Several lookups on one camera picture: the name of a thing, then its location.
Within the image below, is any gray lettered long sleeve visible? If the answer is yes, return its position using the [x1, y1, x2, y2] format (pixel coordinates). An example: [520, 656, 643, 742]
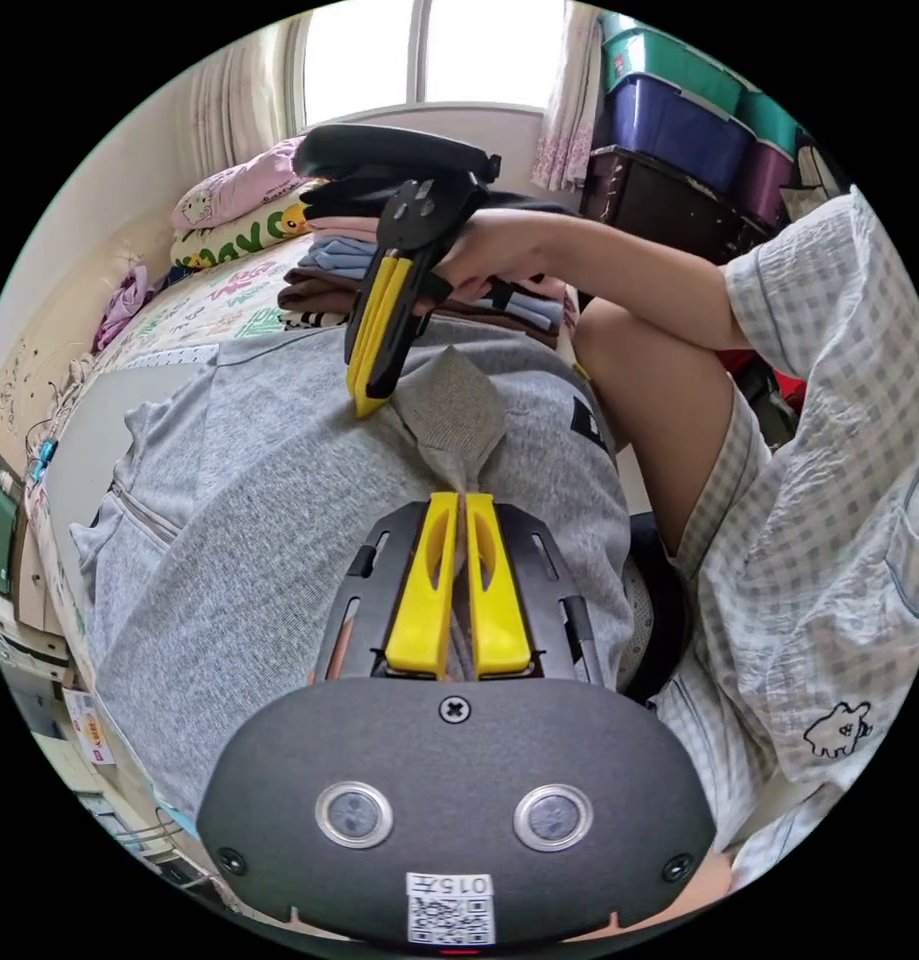
[68, 314, 655, 826]

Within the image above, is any person's body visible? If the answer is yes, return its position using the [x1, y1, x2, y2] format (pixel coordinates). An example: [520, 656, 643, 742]
[571, 183, 919, 898]

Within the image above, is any pink printed pillow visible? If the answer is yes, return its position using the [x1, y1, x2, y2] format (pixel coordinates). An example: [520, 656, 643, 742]
[169, 137, 312, 231]

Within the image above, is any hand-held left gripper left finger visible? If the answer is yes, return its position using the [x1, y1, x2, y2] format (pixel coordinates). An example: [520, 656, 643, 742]
[384, 491, 460, 682]

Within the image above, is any beige curtain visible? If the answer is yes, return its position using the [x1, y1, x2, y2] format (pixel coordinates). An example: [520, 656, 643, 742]
[179, 14, 310, 170]

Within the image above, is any window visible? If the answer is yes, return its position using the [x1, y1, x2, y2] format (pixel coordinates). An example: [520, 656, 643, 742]
[301, 0, 567, 115]

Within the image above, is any pink flowered curtain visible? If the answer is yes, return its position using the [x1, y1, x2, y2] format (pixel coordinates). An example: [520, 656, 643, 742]
[530, 5, 604, 193]

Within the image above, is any pile of clothes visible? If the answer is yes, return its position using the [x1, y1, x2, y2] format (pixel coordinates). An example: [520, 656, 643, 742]
[277, 173, 582, 350]

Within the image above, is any person's right forearm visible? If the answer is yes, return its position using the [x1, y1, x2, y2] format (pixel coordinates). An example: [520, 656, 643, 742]
[547, 221, 754, 352]

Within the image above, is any person's right hand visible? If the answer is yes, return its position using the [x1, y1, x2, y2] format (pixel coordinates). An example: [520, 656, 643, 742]
[427, 207, 559, 303]

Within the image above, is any person's left hand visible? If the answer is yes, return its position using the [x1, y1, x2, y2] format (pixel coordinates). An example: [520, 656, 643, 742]
[653, 847, 734, 922]

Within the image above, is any purple cloth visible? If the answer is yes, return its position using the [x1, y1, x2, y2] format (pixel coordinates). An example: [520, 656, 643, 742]
[92, 266, 157, 354]

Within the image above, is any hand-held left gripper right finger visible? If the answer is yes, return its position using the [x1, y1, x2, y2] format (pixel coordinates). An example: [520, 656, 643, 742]
[464, 491, 534, 680]

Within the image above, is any white pillow with yellow print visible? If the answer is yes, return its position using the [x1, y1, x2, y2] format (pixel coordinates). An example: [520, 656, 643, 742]
[169, 200, 312, 271]

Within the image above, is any dark cupboard with storage bins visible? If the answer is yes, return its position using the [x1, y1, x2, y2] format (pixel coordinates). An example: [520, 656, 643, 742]
[578, 11, 814, 265]

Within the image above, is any bed with printed sheet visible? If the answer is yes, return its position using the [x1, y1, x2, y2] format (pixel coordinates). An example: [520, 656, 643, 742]
[0, 217, 370, 751]

